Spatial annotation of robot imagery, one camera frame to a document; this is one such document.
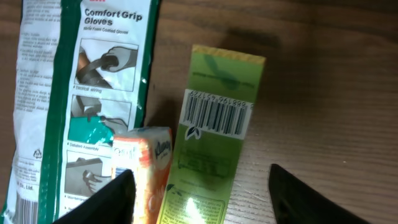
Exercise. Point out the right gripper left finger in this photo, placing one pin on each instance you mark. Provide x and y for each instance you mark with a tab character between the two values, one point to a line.
113	204

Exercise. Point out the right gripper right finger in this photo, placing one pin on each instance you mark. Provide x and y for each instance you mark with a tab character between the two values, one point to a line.
294	202

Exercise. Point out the orange juice carton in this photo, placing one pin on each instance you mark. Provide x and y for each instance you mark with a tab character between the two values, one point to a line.
147	152

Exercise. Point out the green juice carton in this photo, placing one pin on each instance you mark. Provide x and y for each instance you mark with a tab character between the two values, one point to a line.
216	110

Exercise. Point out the green white snack bag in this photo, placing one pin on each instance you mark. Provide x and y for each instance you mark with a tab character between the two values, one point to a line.
81	78

